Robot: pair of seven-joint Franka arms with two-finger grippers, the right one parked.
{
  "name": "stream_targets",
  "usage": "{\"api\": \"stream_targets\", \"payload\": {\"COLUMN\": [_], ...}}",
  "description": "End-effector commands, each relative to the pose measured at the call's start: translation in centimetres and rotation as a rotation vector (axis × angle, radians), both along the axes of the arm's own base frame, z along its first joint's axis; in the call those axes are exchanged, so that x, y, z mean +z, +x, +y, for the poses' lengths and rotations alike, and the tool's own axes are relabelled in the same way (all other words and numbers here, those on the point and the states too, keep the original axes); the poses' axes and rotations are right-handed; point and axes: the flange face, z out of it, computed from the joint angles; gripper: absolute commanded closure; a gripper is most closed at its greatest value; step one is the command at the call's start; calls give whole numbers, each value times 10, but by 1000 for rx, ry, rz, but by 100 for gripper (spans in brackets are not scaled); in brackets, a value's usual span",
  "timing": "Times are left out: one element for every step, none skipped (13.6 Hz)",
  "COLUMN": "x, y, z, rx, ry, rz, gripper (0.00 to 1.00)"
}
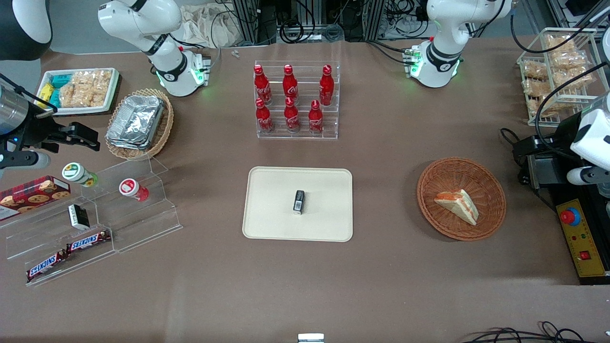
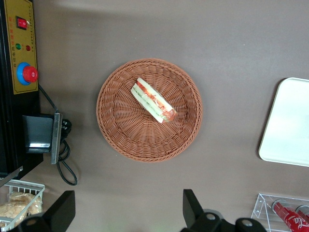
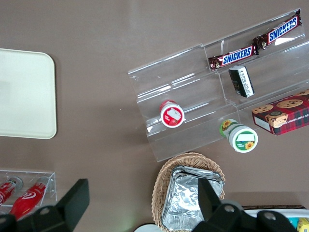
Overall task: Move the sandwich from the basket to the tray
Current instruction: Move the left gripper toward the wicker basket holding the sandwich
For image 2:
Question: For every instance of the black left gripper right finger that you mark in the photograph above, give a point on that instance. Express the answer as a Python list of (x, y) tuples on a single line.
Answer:
[(195, 217)]

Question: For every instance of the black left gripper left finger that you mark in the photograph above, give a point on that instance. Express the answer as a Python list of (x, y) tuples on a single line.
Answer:
[(56, 213)]

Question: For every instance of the round brown wicker basket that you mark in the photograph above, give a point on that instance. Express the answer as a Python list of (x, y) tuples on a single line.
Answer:
[(135, 137)]

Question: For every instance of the triangle sandwich with tomato filling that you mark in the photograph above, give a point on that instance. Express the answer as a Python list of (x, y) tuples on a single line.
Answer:
[(153, 99)]

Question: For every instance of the white rectangular plastic tray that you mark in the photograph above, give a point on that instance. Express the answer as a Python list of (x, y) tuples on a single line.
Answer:
[(287, 123)]

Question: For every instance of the clear packet of beige snacks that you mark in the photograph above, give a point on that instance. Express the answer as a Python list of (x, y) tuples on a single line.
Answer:
[(10, 212), (24, 198)]

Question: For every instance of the grey metal bar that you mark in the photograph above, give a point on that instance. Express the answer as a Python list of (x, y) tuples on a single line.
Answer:
[(10, 176)]

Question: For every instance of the clear acrylic bottle box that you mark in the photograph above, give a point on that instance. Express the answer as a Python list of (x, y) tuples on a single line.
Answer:
[(262, 210)]

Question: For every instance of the black box with steel plate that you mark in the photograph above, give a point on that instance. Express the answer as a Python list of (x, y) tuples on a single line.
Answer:
[(38, 131)]

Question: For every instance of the red cola bottle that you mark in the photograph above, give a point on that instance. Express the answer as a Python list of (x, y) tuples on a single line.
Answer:
[(289, 218), (303, 211)]

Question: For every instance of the black machine with yellow panel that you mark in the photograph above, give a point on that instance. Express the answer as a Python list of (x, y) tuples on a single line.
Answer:
[(21, 36)]

